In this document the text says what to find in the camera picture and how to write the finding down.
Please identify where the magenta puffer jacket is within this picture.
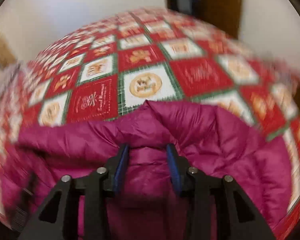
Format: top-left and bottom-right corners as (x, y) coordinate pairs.
(0, 101), (292, 239)

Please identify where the red patterned bedspread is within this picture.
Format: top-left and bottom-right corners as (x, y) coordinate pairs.
(0, 8), (300, 239)

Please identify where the brown wooden door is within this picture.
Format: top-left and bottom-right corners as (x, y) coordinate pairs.
(197, 0), (242, 38)

